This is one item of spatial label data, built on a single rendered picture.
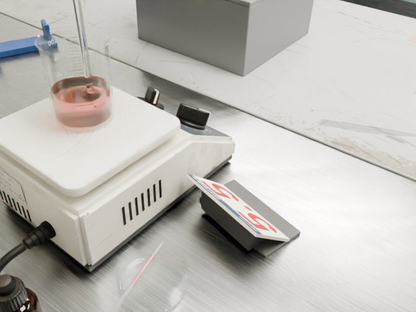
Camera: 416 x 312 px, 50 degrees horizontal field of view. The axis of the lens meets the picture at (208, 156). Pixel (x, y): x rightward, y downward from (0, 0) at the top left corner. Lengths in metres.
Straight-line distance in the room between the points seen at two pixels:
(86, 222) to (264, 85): 0.37
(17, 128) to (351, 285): 0.30
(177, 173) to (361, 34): 0.52
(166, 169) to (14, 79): 0.34
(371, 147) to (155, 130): 0.27
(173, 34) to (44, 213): 0.40
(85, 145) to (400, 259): 0.28
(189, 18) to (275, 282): 0.42
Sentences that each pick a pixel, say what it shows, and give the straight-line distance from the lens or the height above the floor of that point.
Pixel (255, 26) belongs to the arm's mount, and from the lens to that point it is 0.63.
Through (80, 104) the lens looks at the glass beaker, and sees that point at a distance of 0.36.
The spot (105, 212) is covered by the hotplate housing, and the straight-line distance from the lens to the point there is 0.34.
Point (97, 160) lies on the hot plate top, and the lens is 0.34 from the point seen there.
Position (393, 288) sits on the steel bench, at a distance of 0.40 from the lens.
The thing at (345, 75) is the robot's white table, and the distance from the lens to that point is 0.68.
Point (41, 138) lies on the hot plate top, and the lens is 0.37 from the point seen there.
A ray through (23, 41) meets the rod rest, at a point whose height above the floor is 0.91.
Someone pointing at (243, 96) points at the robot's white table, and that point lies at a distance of 0.59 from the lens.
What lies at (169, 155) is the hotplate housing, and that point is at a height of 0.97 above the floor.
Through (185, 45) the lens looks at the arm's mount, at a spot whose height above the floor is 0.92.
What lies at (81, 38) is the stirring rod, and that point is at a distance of 0.36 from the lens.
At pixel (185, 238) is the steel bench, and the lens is 0.40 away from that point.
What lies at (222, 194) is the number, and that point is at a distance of 0.40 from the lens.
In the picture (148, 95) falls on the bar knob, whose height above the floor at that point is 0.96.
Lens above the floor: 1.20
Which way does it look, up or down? 38 degrees down
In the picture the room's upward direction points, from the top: 2 degrees clockwise
